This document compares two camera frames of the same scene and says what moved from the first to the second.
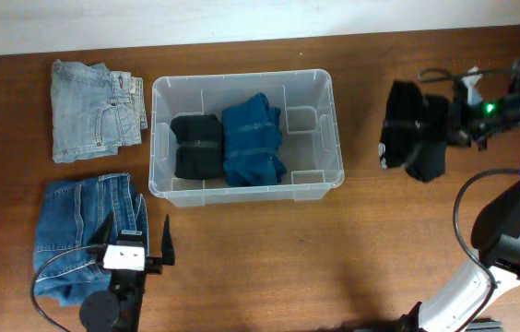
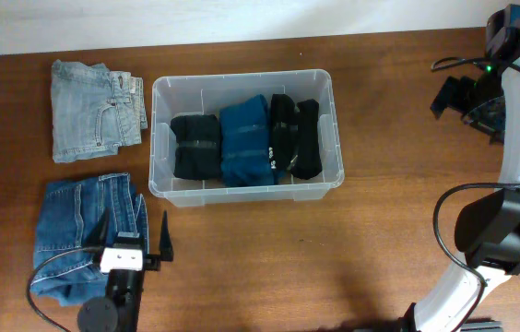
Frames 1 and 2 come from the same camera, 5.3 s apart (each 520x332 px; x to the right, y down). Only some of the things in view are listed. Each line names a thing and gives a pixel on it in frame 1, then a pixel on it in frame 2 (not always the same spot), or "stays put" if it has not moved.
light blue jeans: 94,111 stays put
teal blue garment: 253,143 stays put
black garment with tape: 200,146 stays put
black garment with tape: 414,131 → 295,136
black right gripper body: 468,124 → 480,112
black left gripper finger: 168,252 stays put
